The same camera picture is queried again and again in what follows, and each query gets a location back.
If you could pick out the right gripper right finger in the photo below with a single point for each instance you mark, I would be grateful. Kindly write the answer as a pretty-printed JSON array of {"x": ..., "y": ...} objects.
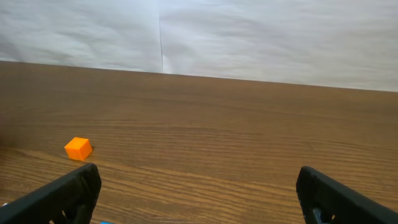
[{"x": 342, "y": 202}]

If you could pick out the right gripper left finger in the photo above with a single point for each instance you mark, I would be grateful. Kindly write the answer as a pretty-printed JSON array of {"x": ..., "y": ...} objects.
[{"x": 46, "y": 199}]

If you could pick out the orange cube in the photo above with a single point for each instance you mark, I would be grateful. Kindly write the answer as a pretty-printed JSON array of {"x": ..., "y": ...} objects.
[{"x": 77, "y": 148}]

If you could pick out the blue cube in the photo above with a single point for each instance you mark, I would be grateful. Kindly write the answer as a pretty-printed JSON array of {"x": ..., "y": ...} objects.
[{"x": 106, "y": 222}]

